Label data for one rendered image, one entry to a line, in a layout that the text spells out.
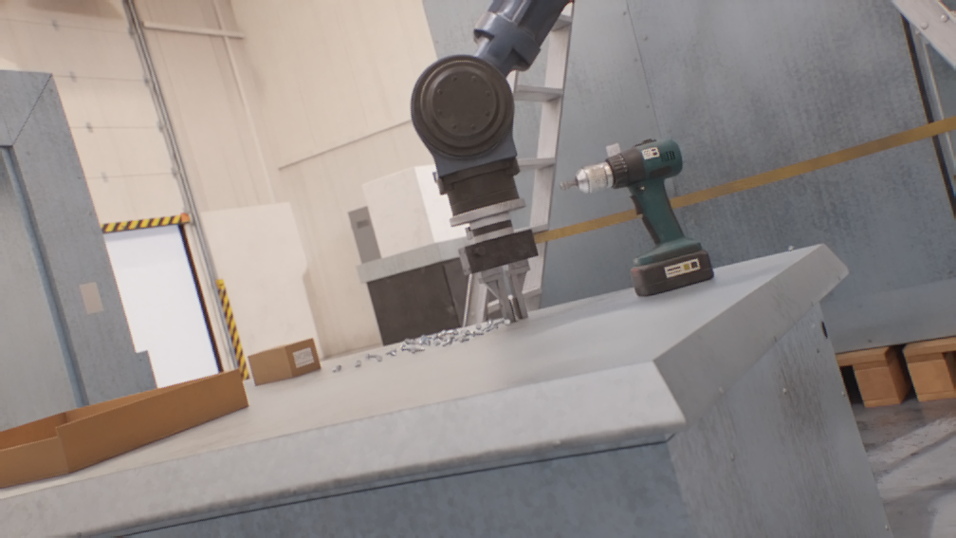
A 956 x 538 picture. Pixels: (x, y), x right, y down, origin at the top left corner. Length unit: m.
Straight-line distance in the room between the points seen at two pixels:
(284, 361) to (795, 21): 2.22
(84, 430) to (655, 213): 0.87
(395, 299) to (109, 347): 4.74
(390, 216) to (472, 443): 6.63
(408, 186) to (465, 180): 5.69
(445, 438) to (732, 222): 2.77
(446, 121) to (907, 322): 2.21
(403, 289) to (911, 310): 4.57
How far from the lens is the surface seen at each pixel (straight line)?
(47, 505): 1.33
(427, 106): 1.71
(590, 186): 1.59
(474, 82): 1.72
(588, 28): 3.83
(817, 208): 3.59
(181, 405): 1.54
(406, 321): 7.52
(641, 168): 1.60
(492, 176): 1.75
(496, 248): 1.78
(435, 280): 7.32
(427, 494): 1.07
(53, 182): 2.99
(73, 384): 2.91
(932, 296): 3.58
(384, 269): 7.52
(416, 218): 7.42
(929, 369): 3.52
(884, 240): 3.57
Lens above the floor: 0.77
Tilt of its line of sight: level
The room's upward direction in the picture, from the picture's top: 15 degrees counter-clockwise
